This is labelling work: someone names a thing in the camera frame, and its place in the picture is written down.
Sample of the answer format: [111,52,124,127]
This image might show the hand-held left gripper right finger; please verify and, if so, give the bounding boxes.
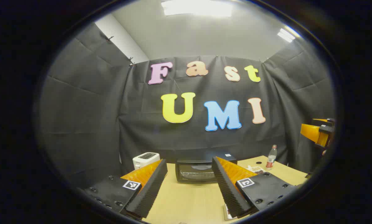
[211,156,299,219]

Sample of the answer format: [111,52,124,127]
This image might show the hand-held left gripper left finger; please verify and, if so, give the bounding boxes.
[79,159,168,219]

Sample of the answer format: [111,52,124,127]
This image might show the black electric oven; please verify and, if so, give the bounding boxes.
[175,153,238,184]

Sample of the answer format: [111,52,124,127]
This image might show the white toaster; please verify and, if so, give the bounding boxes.
[132,152,161,170]

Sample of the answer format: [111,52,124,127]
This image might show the white divided plate of beans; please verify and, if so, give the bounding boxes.
[247,166,266,175]

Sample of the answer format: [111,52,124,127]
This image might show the clear plastic water bottle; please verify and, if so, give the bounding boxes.
[266,145,278,170]

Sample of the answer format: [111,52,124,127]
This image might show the black backdrop cloth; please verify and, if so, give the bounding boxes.
[36,22,336,190]

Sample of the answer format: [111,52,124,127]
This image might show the small ceiling light panel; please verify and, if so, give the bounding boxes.
[277,27,296,43]

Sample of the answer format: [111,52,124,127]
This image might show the large ceiling light panel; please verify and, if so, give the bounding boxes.
[161,0,233,17]

